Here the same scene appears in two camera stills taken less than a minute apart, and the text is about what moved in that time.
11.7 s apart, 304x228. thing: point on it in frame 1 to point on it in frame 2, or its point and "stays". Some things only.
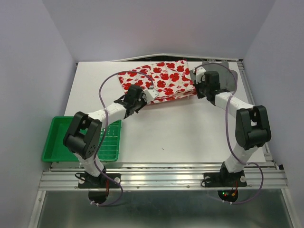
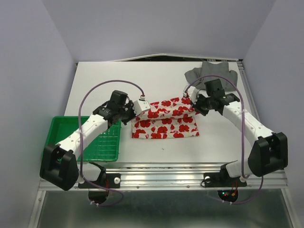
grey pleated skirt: x=228 y=78 stays
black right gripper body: x=201 y=89 to x=203 y=104
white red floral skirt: x=167 y=79 to x=172 y=118
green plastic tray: x=54 y=150 stays
